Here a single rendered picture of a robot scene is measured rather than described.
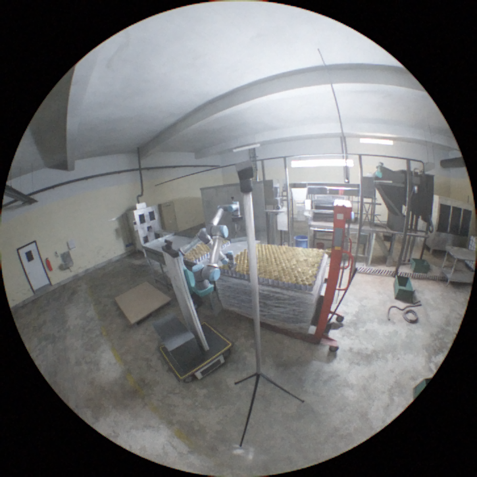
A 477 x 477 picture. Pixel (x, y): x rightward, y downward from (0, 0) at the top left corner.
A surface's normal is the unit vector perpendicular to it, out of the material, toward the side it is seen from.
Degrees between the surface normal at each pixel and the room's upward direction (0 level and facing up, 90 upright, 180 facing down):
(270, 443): 0
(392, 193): 90
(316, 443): 0
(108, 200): 90
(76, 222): 90
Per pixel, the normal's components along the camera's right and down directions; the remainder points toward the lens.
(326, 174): -0.56, 0.31
